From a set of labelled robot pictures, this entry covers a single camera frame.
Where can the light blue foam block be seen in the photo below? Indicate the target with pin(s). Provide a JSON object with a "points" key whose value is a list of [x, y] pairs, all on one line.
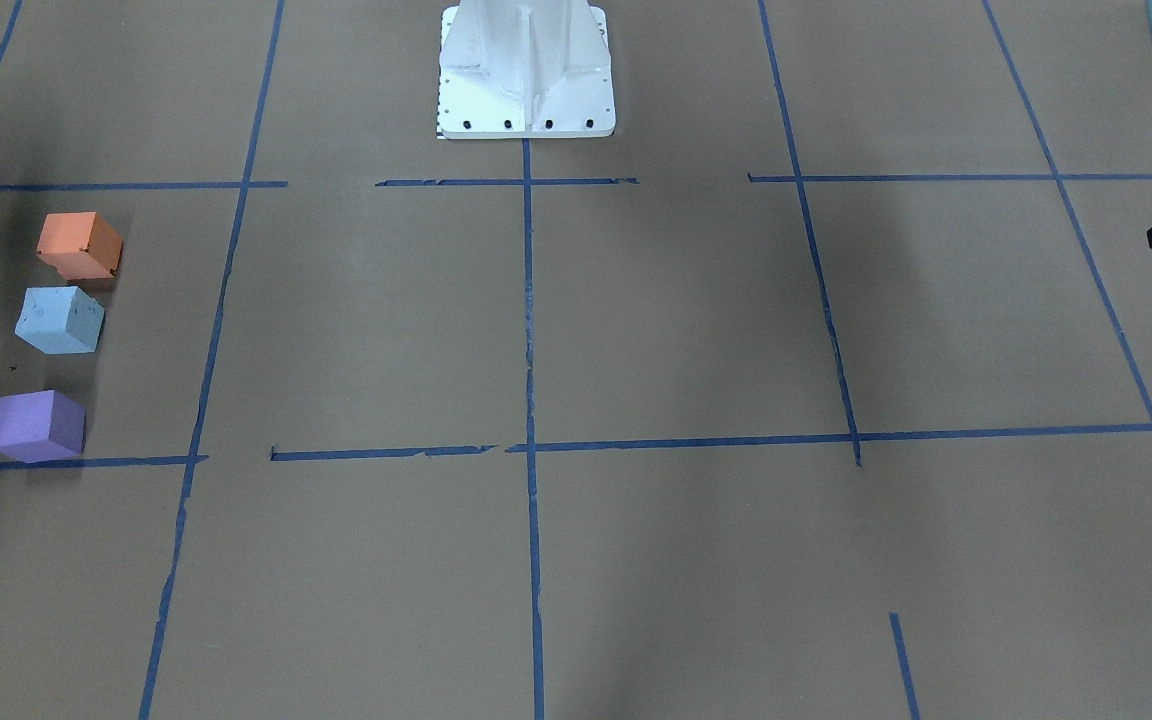
{"points": [[60, 320]]}

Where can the orange foam block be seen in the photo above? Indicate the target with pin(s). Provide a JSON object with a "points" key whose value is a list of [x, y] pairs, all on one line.
{"points": [[80, 246]]}

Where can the purple foam block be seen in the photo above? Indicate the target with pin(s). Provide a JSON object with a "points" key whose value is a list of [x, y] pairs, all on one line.
{"points": [[41, 426]]}

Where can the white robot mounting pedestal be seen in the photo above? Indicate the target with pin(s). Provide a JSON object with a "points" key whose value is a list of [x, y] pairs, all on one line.
{"points": [[525, 69]]}

